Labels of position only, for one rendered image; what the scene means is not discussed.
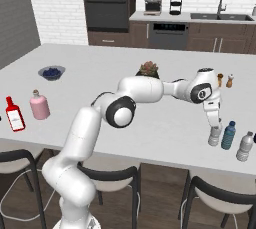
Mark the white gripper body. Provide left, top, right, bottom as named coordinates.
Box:
left=205, top=108, right=223, bottom=130

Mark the small clear plastic bottle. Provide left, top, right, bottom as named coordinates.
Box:
left=207, top=125, right=223, bottom=148

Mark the blue plastic bottle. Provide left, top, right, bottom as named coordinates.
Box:
left=220, top=120, right=237, bottom=151

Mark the brown pepper shaker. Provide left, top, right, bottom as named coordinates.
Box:
left=217, top=72, right=225, bottom=88

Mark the brown salt shaker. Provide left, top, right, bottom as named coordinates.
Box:
left=225, top=73, right=235, bottom=89

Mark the large clear plastic bottle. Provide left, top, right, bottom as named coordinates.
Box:
left=235, top=130, right=255, bottom=163

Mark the brown base cupboard run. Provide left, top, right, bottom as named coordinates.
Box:
left=128, top=20, right=256, bottom=56

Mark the potted succulent plant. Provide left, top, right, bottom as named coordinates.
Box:
left=135, top=60, right=161, bottom=80

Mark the black dishwasher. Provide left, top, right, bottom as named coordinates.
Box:
left=147, top=21, right=190, bottom=51

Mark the dark sink basin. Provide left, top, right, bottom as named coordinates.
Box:
left=189, top=12, right=255, bottom=23

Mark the silver tap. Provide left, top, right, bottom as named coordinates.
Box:
left=216, top=0, right=228, bottom=17

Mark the silver coffee machine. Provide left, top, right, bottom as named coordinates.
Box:
left=143, top=0, right=164, bottom=17

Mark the bowl of blueberries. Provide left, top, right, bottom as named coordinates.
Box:
left=37, top=65, right=67, bottom=82

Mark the pink glass bottle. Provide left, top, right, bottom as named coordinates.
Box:
left=29, top=89, right=52, bottom=121

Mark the red glass bottle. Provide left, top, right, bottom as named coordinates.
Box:
left=5, top=95, right=27, bottom=133

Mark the black wire stand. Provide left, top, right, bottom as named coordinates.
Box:
left=168, top=0, right=184, bottom=16

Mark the black wall oven stack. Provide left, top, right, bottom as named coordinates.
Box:
left=80, top=0, right=137, bottom=48

